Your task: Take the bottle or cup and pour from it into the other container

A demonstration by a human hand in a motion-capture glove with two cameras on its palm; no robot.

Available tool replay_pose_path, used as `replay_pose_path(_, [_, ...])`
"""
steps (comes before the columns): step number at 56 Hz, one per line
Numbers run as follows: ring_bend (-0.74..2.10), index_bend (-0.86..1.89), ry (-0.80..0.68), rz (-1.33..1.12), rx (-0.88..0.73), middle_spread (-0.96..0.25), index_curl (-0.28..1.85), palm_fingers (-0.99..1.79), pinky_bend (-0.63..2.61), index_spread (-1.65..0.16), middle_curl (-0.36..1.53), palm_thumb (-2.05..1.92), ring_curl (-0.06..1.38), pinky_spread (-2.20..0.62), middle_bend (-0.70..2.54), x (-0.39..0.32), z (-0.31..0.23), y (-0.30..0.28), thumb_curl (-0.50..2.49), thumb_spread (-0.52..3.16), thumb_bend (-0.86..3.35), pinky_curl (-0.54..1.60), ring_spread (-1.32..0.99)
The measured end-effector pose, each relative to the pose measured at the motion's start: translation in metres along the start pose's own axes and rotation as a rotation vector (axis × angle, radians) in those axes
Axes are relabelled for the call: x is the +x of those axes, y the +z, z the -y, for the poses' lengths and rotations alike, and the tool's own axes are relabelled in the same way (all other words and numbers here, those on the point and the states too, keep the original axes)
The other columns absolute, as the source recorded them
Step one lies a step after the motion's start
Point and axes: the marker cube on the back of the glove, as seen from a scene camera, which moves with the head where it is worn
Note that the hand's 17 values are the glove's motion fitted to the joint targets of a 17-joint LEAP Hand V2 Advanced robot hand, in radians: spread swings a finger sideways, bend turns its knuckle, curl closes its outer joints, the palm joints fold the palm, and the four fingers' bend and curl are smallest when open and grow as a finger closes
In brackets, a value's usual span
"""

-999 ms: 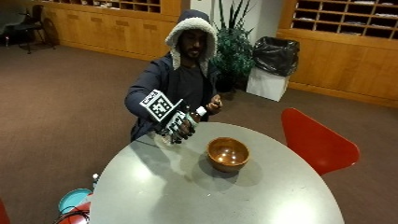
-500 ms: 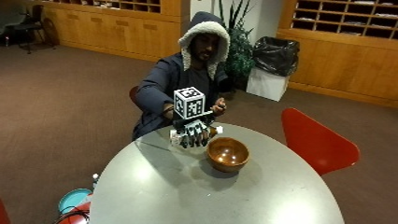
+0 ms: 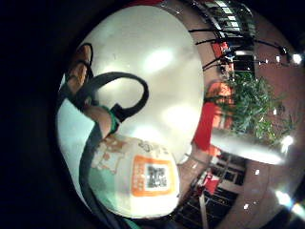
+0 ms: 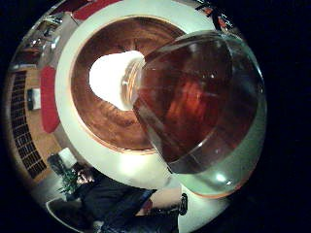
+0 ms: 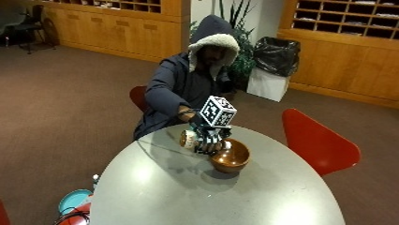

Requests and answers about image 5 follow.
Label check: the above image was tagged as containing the white bin with black bag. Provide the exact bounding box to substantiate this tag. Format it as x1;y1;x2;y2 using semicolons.
247;36;303;103

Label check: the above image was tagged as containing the small jar with white lid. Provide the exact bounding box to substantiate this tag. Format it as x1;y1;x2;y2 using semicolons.
179;129;232;153

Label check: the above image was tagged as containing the black cable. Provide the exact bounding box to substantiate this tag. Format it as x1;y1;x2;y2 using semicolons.
54;207;91;225

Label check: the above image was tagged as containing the red container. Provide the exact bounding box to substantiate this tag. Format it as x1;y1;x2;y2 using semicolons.
55;194;94;225

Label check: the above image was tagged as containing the the person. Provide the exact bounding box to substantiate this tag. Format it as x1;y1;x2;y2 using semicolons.
132;14;243;142

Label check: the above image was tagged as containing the wooden cabinet with pigeonholes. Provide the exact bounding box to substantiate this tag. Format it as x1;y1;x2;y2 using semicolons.
277;0;399;110
26;0;192;64

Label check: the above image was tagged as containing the red chair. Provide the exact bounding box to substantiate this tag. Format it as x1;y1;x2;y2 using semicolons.
283;108;362;177
130;85;151;113

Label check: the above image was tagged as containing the black chair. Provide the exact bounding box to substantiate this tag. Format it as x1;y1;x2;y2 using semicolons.
9;4;58;55

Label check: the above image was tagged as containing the green potted plant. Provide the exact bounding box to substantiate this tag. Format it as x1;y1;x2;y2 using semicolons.
190;0;257;92

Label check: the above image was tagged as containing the brown wooden bowl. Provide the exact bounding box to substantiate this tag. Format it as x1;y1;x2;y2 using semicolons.
209;138;252;174

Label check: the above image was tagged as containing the teal round lid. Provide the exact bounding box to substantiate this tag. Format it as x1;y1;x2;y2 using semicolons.
58;188;94;216

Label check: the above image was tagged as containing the white marker cube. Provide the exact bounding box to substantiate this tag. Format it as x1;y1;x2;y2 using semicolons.
199;95;239;128

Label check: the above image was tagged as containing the small white bottle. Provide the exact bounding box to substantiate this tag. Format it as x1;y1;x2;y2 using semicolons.
91;173;102;191

